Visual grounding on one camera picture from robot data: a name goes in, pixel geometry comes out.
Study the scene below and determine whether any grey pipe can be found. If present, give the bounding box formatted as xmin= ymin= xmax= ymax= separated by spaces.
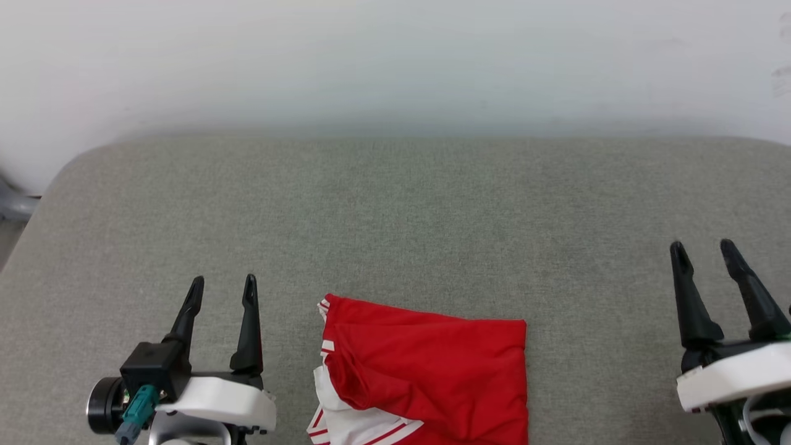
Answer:
xmin=0 ymin=176 xmax=39 ymax=223

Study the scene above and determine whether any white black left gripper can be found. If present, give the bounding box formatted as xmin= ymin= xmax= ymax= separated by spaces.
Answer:
xmin=148 ymin=274 xmax=277 ymax=445

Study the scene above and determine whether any red and white garment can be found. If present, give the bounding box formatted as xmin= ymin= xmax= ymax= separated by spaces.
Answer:
xmin=307 ymin=294 xmax=530 ymax=445

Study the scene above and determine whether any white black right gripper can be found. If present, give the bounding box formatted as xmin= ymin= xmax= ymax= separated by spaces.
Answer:
xmin=670 ymin=239 xmax=791 ymax=445

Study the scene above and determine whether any teal cable connector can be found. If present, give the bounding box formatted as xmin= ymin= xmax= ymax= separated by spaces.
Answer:
xmin=115 ymin=384 xmax=160 ymax=445

